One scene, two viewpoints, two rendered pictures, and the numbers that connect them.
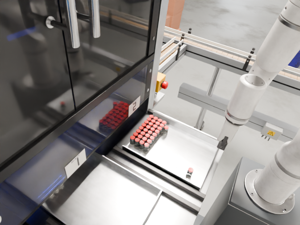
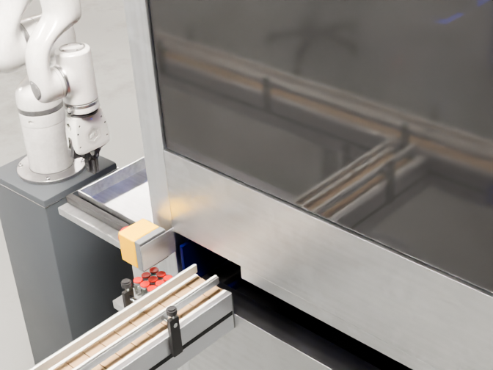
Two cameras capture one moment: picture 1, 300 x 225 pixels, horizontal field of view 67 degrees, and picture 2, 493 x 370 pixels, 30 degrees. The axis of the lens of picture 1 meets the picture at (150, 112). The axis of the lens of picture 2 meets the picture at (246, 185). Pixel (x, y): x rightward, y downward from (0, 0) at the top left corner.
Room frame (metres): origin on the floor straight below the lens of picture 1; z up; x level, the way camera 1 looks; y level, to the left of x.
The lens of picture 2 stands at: (2.36, 0.79, 2.09)
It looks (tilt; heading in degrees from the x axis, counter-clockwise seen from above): 31 degrees down; 201
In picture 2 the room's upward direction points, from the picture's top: 4 degrees counter-clockwise
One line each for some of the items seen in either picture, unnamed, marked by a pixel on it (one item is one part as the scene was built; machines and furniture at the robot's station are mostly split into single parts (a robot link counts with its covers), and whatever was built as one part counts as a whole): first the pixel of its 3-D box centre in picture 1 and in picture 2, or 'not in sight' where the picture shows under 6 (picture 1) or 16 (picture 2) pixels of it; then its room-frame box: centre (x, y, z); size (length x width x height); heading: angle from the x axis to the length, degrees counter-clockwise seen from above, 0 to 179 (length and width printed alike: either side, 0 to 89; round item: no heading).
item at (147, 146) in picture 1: (155, 136); not in sight; (0.66, -0.04, 0.90); 0.18 x 0.02 x 0.05; 155
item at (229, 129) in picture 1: (231, 126); (85, 126); (0.62, -0.31, 1.07); 0.10 x 0.07 x 0.11; 156
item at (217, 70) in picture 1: (206, 103); not in sight; (1.52, -0.46, 0.46); 0.09 x 0.09 x 0.77; 66
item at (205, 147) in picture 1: (172, 146); (162, 197); (0.63, -0.12, 0.90); 0.34 x 0.26 x 0.04; 65
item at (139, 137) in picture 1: (146, 131); not in sight; (0.68, 0.00, 0.90); 0.18 x 0.02 x 0.05; 155
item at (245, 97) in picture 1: (246, 95); (75, 73); (0.62, -0.31, 1.21); 0.09 x 0.08 x 0.13; 150
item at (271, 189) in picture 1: (279, 178); (46, 136); (0.50, -0.51, 0.95); 0.19 x 0.19 x 0.18
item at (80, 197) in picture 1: (100, 196); not in sight; (0.36, 0.13, 0.90); 0.34 x 0.26 x 0.04; 66
